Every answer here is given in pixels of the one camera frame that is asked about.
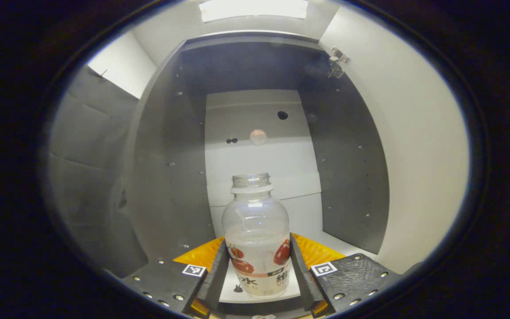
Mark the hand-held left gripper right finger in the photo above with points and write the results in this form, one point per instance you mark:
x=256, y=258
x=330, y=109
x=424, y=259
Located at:
x=303, y=274

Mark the black backdrop cloth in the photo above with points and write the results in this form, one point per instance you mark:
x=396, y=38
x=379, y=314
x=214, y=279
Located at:
x=86, y=177

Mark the grey cabinet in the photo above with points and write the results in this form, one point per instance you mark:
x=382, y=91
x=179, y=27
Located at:
x=166, y=199

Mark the white cabinet door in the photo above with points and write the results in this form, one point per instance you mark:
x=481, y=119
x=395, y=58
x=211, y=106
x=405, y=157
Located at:
x=423, y=155

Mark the metal door hinge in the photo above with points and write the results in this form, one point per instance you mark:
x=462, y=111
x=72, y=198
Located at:
x=337, y=57

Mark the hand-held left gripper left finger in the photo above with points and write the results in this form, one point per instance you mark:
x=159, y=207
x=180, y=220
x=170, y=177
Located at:
x=215, y=279

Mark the clear plastic bottle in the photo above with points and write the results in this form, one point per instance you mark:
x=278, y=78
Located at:
x=255, y=221

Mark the ceiling light panel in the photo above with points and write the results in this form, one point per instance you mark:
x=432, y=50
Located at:
x=253, y=9

